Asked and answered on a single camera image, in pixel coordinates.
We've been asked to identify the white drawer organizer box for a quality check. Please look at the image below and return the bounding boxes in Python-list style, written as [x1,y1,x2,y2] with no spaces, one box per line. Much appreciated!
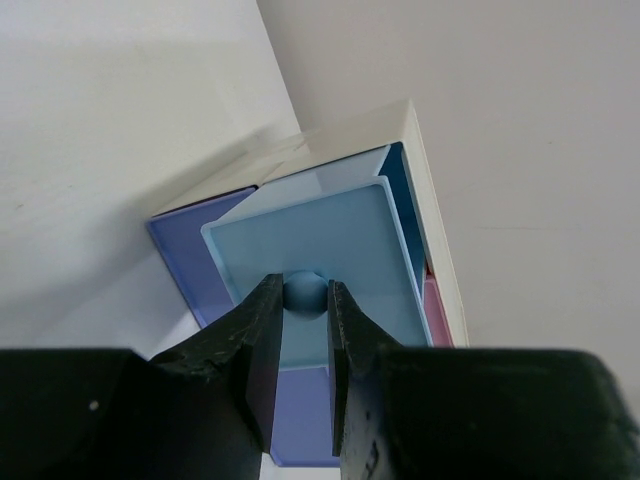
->
[149,98,470,349]

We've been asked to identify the purple drawer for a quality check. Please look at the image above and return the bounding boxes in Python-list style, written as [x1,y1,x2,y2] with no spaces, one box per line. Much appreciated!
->
[147,186,339,468]

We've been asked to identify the blue drawer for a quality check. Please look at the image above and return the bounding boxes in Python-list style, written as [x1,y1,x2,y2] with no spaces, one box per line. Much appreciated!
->
[201,142,432,346]

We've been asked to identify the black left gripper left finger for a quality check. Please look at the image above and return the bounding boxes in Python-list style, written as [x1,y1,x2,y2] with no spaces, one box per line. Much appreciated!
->
[1,274,283,479]

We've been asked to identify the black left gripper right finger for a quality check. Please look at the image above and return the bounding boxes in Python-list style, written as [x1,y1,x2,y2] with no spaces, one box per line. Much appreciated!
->
[328,281,639,479]

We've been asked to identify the pink drawer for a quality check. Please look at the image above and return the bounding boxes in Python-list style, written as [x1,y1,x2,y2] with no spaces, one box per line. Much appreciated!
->
[422,264,454,347]

